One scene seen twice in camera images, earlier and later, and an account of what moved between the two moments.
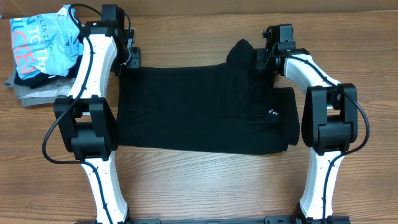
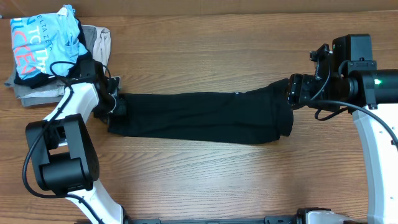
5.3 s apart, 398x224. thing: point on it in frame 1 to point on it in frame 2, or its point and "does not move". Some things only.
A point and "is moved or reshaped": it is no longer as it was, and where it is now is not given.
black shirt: x=228 y=108 is moved or reshaped
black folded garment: x=39 y=79 does not move
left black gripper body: x=130 y=58 to x=108 y=107
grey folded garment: x=46 y=93 does not move
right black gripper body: x=262 y=58 to x=305 y=88
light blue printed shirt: x=49 y=43 does not move
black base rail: x=267 y=220 does not move
